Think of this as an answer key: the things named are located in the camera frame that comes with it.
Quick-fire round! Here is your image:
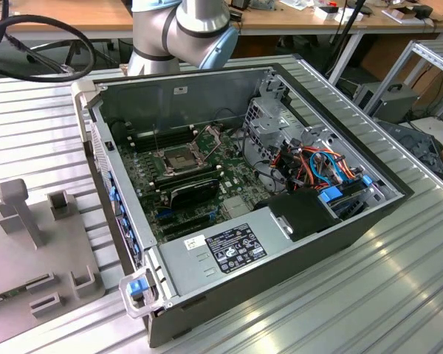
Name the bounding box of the metal socket cover frame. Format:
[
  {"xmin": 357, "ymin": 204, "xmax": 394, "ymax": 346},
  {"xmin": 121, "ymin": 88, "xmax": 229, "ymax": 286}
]
[{"xmin": 189, "ymin": 124, "xmax": 223, "ymax": 160}]

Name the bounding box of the CPU socket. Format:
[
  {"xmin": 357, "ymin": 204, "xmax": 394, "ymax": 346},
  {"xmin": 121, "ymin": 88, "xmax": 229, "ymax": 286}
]
[{"xmin": 154, "ymin": 144, "xmax": 205, "ymax": 175}]

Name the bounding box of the green motherboard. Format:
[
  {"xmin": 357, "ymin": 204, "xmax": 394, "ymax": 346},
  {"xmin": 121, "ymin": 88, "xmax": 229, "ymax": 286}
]
[{"xmin": 112, "ymin": 123, "xmax": 278, "ymax": 244}]

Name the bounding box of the black graphics card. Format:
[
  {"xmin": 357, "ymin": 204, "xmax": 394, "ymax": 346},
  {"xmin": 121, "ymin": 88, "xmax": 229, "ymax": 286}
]
[{"xmin": 168, "ymin": 178, "xmax": 222, "ymax": 209}]

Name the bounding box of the silver heat sink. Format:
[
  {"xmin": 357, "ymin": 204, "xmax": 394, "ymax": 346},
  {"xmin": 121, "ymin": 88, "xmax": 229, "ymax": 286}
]
[{"xmin": 221, "ymin": 195, "xmax": 253, "ymax": 219}]

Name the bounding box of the metal disk bay cage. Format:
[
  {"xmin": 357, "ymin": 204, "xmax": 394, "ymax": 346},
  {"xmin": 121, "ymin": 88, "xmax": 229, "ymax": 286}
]
[{"xmin": 242, "ymin": 96, "xmax": 343, "ymax": 167}]

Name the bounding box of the black plastic shroud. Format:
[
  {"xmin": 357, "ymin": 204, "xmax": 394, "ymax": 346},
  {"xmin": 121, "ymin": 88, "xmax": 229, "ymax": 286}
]
[{"xmin": 253, "ymin": 189, "xmax": 343, "ymax": 243}]

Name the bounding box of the silver power supply unit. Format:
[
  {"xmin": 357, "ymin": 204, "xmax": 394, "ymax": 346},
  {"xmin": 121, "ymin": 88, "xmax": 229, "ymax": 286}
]
[{"xmin": 157, "ymin": 205, "xmax": 293, "ymax": 299}]

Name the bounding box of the hard disk in blue carrier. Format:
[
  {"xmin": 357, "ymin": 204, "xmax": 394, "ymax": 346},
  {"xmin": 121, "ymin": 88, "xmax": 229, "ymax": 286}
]
[{"xmin": 317, "ymin": 182, "xmax": 372, "ymax": 222}]

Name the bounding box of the open black PC case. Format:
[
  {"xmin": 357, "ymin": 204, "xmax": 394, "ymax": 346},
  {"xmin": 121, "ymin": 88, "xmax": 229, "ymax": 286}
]
[{"xmin": 70, "ymin": 61, "xmax": 416, "ymax": 350}]

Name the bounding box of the blue case latch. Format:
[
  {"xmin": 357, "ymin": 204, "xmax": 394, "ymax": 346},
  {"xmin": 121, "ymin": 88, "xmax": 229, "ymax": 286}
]
[{"xmin": 127, "ymin": 279, "xmax": 149, "ymax": 297}]

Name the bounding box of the wooden desk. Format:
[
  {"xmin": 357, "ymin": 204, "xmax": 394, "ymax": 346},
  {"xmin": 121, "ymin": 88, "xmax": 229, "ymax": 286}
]
[
  {"xmin": 0, "ymin": 0, "xmax": 134, "ymax": 41},
  {"xmin": 239, "ymin": 0, "xmax": 443, "ymax": 86}
]

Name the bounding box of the dark case side panel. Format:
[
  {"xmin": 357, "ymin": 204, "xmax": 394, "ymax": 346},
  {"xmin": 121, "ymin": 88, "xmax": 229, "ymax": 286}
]
[{"xmin": 376, "ymin": 118, "xmax": 443, "ymax": 182}]

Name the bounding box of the white box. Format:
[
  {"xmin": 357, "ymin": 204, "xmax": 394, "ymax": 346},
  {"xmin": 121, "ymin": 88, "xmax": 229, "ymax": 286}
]
[{"xmin": 313, "ymin": 5, "xmax": 365, "ymax": 22}]

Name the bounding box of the black office chair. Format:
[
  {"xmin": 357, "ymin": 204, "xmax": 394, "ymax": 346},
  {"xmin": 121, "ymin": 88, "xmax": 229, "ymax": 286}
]
[{"xmin": 25, "ymin": 38, "xmax": 115, "ymax": 73}]

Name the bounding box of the black tripod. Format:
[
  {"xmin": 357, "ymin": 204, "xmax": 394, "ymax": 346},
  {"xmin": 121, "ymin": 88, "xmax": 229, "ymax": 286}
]
[{"xmin": 323, "ymin": 0, "xmax": 367, "ymax": 77}]

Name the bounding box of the large cardboard box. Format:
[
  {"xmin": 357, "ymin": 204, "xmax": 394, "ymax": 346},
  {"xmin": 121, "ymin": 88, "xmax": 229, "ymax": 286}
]
[{"xmin": 361, "ymin": 36, "xmax": 443, "ymax": 97}]

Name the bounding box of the grey parts rack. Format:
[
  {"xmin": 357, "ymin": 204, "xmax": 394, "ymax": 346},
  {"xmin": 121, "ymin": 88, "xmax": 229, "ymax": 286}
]
[{"xmin": 0, "ymin": 178, "xmax": 107, "ymax": 350}]

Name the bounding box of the open cardboard tray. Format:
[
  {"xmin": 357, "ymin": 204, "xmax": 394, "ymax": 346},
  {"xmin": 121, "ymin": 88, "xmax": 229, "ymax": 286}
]
[{"xmin": 382, "ymin": 4, "xmax": 435, "ymax": 26}]

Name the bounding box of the green RAM stick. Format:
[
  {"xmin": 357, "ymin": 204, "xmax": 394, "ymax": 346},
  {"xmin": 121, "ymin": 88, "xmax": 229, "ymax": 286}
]
[{"xmin": 0, "ymin": 289, "xmax": 27, "ymax": 306}]

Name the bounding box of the thick black wire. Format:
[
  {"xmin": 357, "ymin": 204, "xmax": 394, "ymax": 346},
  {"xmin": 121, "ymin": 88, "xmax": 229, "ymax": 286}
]
[{"xmin": 239, "ymin": 125, "xmax": 281, "ymax": 196}]

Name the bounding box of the thin black wire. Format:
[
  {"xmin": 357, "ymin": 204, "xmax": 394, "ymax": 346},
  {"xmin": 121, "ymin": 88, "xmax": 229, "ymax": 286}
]
[{"xmin": 213, "ymin": 106, "xmax": 244, "ymax": 130}]

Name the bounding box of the orange wire bundle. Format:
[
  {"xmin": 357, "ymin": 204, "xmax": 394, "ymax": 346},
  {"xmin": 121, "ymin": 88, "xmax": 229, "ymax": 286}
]
[{"xmin": 272, "ymin": 145, "xmax": 360, "ymax": 186}]

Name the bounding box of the blue wire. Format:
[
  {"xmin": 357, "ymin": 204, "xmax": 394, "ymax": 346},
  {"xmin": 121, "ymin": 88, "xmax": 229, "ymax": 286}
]
[{"xmin": 309, "ymin": 149, "xmax": 347, "ymax": 186}]

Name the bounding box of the grey box with handle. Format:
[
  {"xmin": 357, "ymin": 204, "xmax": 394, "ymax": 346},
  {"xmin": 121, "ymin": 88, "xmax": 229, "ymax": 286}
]
[{"xmin": 354, "ymin": 81, "xmax": 421, "ymax": 125}]

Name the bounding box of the aluminium frame shelf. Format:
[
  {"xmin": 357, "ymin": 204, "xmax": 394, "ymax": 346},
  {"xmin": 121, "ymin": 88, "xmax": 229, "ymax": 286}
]
[{"xmin": 361, "ymin": 38, "xmax": 443, "ymax": 122}]

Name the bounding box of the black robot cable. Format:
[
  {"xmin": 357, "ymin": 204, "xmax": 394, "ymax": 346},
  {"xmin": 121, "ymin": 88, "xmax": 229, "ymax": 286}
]
[{"xmin": 0, "ymin": 0, "xmax": 97, "ymax": 84}]

